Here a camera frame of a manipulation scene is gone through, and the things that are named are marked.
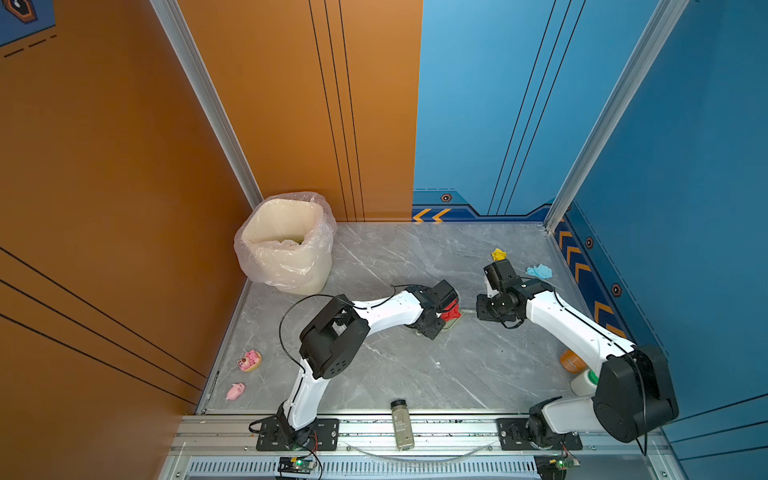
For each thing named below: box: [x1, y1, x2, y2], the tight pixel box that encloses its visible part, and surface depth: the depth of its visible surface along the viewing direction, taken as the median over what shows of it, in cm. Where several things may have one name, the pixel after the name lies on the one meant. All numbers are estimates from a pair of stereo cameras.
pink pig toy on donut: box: [237, 349, 263, 372], surface depth 84 cm
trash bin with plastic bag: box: [234, 191, 337, 295], surface depth 89 cm
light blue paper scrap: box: [525, 263, 553, 280], surface depth 107 cm
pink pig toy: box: [225, 382, 246, 401], surface depth 81 cm
